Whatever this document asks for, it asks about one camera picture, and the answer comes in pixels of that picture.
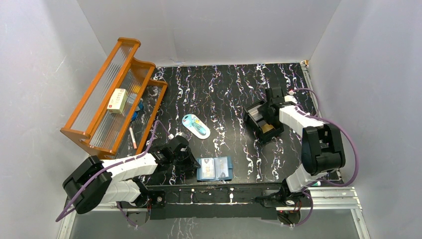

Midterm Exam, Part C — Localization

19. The blue leather card holder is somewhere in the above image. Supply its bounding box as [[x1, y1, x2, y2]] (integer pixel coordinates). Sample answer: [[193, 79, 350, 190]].
[[196, 156, 233, 182]]

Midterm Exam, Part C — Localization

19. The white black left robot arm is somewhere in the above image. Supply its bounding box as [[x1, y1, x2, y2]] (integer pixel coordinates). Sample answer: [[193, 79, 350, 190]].
[[62, 135, 200, 214]]

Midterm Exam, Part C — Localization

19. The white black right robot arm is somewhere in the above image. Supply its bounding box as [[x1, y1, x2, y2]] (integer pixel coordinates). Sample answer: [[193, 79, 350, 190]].
[[259, 88, 346, 206]]

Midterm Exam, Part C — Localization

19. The stack of credit cards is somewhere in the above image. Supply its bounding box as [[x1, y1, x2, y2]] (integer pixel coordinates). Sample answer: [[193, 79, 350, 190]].
[[248, 106, 263, 122]]

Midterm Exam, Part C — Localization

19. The black card storage box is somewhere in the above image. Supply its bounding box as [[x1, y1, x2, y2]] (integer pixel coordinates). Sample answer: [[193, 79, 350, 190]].
[[243, 100, 284, 144]]

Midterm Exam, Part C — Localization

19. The blue oval blister package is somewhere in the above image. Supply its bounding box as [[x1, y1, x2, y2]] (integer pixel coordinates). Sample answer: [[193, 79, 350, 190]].
[[182, 114, 211, 140]]

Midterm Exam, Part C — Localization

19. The pink pen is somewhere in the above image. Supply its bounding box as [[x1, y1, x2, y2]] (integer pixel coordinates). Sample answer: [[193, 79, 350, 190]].
[[129, 126, 137, 149]]

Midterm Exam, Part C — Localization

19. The blue item on shelf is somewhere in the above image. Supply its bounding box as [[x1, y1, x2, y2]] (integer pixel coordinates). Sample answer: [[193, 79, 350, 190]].
[[131, 100, 144, 121]]

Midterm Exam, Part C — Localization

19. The orange wooden shelf rack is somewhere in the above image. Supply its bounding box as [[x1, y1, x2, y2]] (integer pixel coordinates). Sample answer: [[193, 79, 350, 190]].
[[60, 37, 168, 159]]

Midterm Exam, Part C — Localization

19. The white medicine box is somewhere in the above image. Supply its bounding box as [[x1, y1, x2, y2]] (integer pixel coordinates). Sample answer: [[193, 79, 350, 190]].
[[107, 88, 128, 114]]

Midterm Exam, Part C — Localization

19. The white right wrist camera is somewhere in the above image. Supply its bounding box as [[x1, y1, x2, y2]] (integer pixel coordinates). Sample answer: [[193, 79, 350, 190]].
[[284, 92, 298, 105]]

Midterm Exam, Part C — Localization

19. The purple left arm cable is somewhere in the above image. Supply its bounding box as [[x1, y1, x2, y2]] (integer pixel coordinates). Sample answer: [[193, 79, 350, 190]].
[[55, 120, 172, 223]]

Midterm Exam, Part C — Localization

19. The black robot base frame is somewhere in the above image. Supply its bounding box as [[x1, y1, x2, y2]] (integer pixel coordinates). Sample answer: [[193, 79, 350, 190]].
[[125, 179, 317, 228]]

